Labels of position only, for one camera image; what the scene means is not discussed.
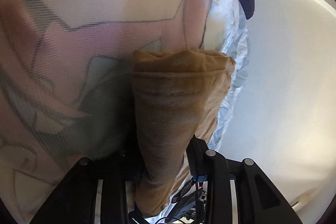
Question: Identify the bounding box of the brown corduroy garment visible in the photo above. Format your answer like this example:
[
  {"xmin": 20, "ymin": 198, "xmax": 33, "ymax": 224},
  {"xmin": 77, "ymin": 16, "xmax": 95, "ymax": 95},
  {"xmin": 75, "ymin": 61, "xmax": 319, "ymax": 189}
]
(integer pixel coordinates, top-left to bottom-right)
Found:
[{"xmin": 131, "ymin": 49, "xmax": 235, "ymax": 217}]

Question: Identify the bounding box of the anime print bed sheet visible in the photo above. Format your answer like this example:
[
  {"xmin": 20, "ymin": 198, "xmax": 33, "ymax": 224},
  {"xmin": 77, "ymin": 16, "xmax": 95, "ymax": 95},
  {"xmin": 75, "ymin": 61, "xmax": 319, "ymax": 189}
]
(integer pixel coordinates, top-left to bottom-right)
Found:
[{"xmin": 1, "ymin": 0, "xmax": 248, "ymax": 223}]

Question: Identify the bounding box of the black bag with red strap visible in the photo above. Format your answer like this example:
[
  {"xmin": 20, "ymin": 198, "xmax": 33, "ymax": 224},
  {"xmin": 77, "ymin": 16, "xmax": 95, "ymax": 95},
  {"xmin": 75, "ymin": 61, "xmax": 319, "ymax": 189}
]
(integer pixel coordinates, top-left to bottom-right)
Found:
[{"xmin": 129, "ymin": 176, "xmax": 207, "ymax": 223}]

